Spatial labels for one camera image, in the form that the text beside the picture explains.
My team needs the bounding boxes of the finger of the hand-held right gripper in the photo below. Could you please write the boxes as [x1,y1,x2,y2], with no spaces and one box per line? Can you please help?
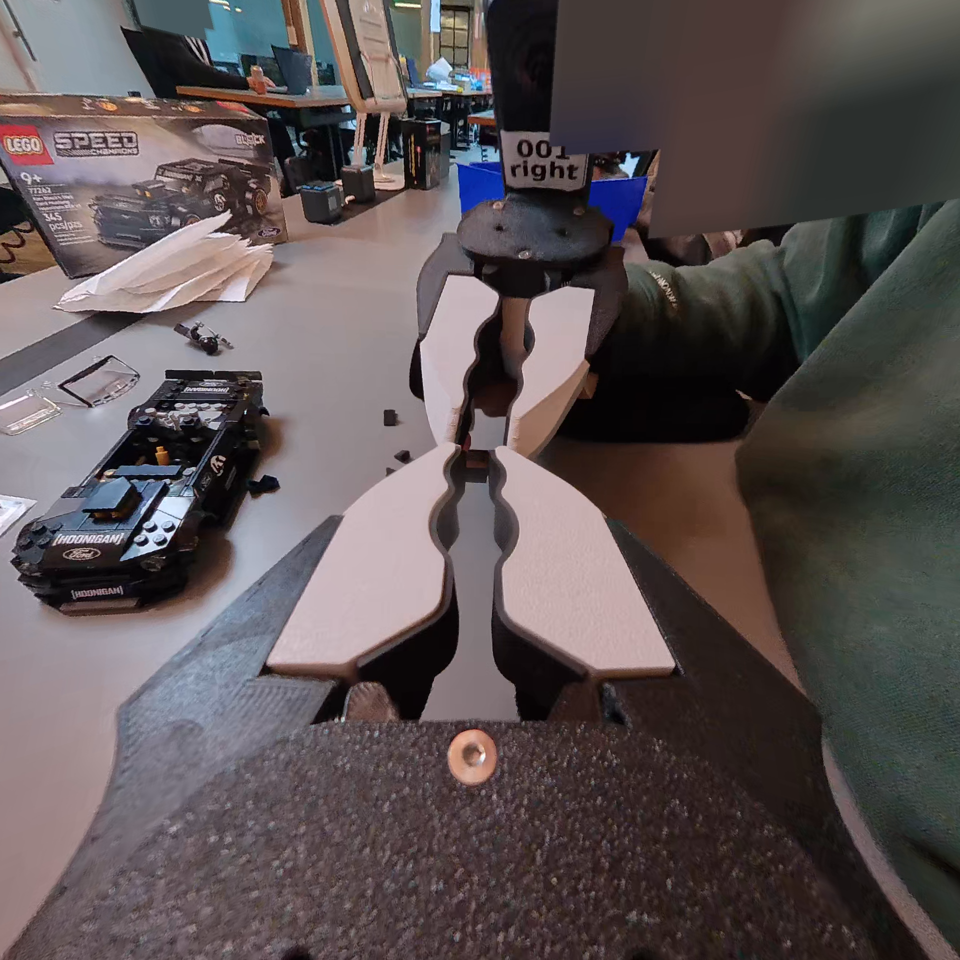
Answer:
[504,282,598,460]
[419,275,504,451]

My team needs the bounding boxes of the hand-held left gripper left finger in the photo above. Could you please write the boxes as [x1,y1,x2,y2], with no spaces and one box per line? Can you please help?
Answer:
[266,443,463,718]

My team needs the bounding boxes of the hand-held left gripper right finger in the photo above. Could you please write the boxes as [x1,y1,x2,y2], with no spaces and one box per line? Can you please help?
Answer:
[489,446,678,718]

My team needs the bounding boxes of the person's right forearm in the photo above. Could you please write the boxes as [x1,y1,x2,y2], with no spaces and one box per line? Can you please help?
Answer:
[608,203,960,406]

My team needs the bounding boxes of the black lego car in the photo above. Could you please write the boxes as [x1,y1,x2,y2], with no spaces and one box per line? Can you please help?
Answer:
[11,369,273,616]

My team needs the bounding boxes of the black lego axle assembly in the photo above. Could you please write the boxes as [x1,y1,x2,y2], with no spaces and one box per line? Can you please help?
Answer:
[173,320,235,357]

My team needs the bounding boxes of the clear lego windshield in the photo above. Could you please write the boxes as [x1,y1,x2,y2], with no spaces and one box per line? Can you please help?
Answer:
[57,354,141,409]

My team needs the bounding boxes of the lego set box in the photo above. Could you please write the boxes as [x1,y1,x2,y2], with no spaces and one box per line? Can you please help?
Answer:
[0,93,289,279]

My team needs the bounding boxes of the clear flat lego piece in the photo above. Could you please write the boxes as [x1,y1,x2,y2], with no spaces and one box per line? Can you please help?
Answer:
[0,386,61,438]

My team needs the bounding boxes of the blue storage bin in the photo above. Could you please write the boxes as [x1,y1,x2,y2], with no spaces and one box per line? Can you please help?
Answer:
[456,150,649,244]

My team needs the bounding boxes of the paper sign on stand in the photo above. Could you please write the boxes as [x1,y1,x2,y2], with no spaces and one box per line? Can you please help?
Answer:
[323,0,409,192]

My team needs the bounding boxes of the white paper bags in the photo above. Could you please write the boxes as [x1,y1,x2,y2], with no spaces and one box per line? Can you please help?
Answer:
[57,210,276,313]

